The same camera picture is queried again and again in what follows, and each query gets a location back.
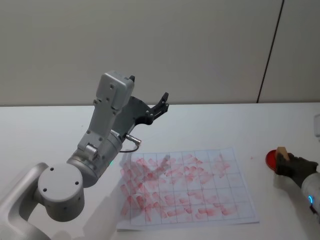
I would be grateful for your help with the white gridded paper with red stamps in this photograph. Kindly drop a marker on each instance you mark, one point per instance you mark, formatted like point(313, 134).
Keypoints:
point(190, 187)

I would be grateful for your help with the round red ink pad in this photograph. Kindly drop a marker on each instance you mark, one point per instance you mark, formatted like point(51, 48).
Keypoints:
point(270, 160)

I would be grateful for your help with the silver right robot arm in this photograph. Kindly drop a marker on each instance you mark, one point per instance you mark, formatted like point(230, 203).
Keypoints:
point(312, 192)

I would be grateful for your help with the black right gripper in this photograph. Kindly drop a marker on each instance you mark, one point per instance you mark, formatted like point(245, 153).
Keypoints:
point(303, 170)

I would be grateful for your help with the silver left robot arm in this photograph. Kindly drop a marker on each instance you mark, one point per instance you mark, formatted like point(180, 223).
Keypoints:
point(60, 185)

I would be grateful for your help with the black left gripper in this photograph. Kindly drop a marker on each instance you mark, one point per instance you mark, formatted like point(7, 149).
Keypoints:
point(131, 113)

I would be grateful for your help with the wooden stamp block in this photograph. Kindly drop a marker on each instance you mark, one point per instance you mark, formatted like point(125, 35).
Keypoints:
point(281, 152)

